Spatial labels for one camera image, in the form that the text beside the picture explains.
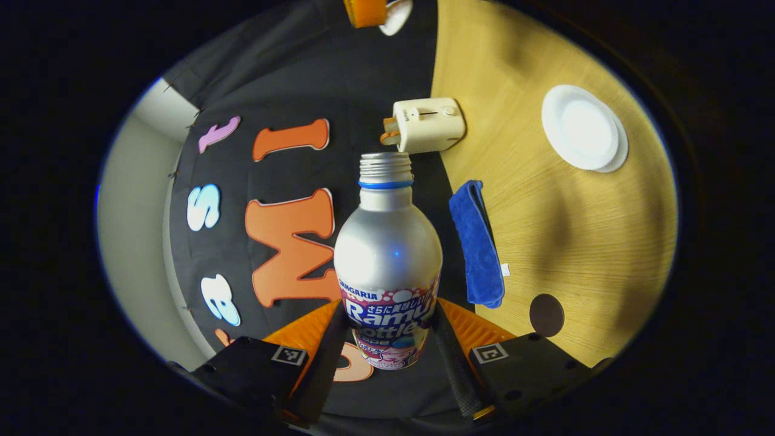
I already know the white teacup lid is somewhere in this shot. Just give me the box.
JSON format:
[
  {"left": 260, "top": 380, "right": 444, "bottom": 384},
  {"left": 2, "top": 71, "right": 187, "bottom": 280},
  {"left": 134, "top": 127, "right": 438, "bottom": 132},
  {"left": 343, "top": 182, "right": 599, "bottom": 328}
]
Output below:
[{"left": 378, "top": 0, "right": 414, "bottom": 36}]

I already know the white toaster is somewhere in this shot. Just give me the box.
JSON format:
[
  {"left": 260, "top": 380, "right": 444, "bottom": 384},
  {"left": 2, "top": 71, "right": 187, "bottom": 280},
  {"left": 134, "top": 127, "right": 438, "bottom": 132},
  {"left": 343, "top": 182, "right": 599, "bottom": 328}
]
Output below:
[{"left": 392, "top": 97, "right": 467, "bottom": 154}]

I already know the silver water bottle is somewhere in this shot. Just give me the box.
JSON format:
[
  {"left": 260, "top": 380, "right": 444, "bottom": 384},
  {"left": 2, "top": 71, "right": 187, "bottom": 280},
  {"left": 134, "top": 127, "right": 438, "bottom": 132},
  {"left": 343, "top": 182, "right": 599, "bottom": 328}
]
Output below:
[{"left": 334, "top": 152, "right": 444, "bottom": 370}]

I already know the white teacup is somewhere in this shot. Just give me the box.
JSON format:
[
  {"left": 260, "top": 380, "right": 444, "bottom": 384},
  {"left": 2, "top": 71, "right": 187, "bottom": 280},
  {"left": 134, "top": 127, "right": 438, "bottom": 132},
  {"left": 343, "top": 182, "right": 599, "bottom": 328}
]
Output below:
[{"left": 541, "top": 84, "right": 621, "bottom": 171}]

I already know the dark round coaster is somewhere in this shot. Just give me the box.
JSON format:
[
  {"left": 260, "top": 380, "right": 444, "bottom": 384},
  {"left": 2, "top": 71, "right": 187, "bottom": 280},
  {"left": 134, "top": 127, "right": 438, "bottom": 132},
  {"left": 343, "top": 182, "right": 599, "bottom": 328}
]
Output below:
[{"left": 529, "top": 294, "right": 566, "bottom": 339}]

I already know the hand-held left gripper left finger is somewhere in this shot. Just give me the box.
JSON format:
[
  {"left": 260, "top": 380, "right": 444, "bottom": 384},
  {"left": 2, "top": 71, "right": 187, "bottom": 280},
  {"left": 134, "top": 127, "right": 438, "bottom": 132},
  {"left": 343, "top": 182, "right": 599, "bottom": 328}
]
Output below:
[{"left": 193, "top": 299, "right": 352, "bottom": 423}]

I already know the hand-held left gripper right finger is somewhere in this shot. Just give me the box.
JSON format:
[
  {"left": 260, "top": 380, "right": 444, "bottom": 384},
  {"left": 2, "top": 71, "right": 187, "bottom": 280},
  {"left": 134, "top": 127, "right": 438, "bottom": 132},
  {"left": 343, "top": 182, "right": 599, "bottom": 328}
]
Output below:
[{"left": 430, "top": 296, "right": 598, "bottom": 421}]

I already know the blue folded cloth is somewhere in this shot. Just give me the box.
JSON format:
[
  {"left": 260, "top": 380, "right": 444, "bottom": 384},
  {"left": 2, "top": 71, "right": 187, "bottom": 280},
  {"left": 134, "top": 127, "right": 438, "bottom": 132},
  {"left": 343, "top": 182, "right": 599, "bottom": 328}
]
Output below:
[{"left": 449, "top": 180, "right": 506, "bottom": 309}]

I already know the white saucer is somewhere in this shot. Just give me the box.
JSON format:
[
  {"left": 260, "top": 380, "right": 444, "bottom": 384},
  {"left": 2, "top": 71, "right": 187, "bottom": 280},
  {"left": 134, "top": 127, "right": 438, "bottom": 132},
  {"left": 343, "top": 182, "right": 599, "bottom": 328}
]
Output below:
[{"left": 595, "top": 117, "right": 630, "bottom": 174}]

